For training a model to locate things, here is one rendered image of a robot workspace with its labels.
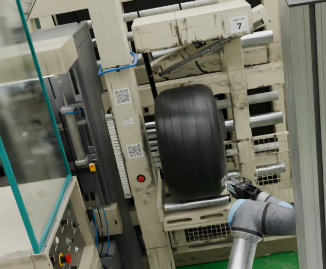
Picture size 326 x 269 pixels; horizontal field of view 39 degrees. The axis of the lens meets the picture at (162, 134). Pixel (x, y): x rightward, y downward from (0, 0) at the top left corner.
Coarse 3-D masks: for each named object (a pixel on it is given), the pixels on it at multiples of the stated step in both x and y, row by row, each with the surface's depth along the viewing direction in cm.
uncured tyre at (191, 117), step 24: (168, 96) 220; (192, 96) 216; (168, 120) 210; (192, 120) 209; (216, 120) 210; (168, 144) 208; (192, 144) 207; (216, 144) 207; (168, 168) 211; (192, 168) 209; (216, 168) 210; (192, 192) 219; (216, 192) 222
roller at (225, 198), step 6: (204, 198) 233; (210, 198) 232; (216, 198) 231; (222, 198) 231; (228, 198) 230; (168, 204) 233; (174, 204) 233; (180, 204) 232; (186, 204) 232; (192, 204) 232; (198, 204) 232; (204, 204) 232; (210, 204) 232; (216, 204) 232; (168, 210) 233; (174, 210) 234
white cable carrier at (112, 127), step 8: (112, 112) 225; (112, 120) 223; (112, 128) 225; (112, 136) 227; (120, 144) 232; (120, 152) 230; (120, 160) 233; (120, 168) 234; (120, 176) 236; (128, 184) 239; (128, 192) 239
